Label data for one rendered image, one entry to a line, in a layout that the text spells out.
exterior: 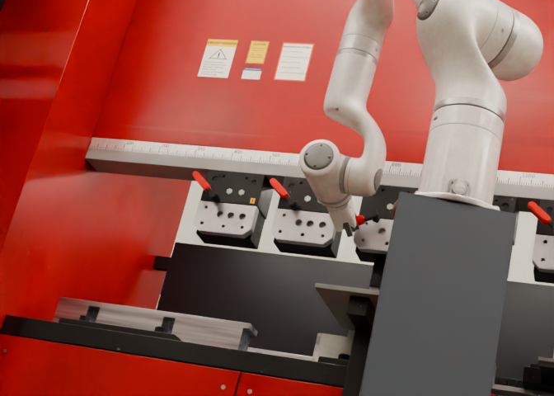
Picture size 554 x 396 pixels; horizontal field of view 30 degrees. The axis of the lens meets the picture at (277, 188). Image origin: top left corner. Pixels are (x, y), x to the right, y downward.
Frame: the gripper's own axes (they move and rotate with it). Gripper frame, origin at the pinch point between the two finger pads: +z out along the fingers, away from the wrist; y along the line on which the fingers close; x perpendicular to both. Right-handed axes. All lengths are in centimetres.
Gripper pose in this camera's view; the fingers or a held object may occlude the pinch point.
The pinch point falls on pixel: (349, 220)
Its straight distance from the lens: 235.0
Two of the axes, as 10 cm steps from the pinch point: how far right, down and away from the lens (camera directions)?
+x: 9.6, -2.4, -1.7
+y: 1.4, 8.7, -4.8
